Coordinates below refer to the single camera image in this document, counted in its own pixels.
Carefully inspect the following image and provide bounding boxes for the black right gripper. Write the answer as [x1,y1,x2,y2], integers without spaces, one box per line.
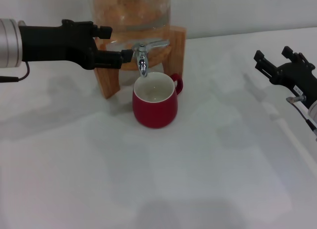
[254,46,317,110]

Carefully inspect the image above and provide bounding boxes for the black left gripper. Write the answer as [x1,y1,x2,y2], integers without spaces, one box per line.
[19,19,133,71]

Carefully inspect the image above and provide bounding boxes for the red ceramic cup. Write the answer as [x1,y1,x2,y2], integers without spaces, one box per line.
[132,72,184,129]

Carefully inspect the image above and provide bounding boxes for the glass water dispenser jar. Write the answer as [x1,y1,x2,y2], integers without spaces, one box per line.
[91,0,172,71]

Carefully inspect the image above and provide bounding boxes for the wooden dispenser stand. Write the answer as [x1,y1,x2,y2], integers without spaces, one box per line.
[94,24,187,100]

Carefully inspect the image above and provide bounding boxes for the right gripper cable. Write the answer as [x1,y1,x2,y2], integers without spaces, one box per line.
[286,95,317,140]

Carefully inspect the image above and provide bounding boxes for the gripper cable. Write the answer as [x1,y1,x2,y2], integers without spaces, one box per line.
[0,61,30,83]
[286,95,317,140]

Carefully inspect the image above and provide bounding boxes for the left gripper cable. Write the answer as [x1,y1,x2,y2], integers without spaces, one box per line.
[0,61,30,83]

